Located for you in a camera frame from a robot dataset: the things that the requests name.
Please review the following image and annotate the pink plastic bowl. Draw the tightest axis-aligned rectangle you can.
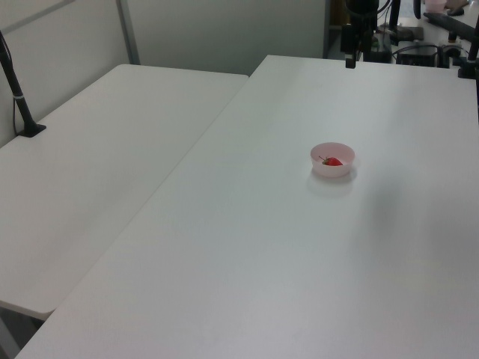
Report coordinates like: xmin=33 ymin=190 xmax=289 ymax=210
xmin=309 ymin=141 xmax=356 ymax=179

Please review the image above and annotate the black electronics box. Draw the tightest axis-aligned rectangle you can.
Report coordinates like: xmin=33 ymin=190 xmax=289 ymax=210
xmin=396 ymin=44 xmax=439 ymax=68

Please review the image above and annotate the Franka gripper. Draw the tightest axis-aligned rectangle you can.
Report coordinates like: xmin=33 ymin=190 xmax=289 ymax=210
xmin=342 ymin=0 xmax=379 ymax=70

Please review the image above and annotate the white folding side table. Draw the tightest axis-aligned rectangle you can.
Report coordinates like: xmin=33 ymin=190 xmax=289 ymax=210
xmin=0 ymin=64 xmax=251 ymax=316

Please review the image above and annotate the black table clamp mount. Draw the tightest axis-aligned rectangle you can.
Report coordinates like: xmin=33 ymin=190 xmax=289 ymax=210
xmin=456 ymin=35 xmax=479 ymax=80

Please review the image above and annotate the grey partition frame post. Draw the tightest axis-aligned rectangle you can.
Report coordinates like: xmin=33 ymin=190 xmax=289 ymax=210
xmin=116 ymin=0 xmax=141 ymax=65

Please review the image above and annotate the black camera stand pole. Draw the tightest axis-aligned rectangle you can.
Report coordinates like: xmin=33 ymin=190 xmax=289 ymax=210
xmin=0 ymin=29 xmax=48 ymax=138

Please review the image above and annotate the black monitor stand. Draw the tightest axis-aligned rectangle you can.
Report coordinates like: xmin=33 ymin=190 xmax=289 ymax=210
xmin=377 ymin=0 xmax=424 ymax=43

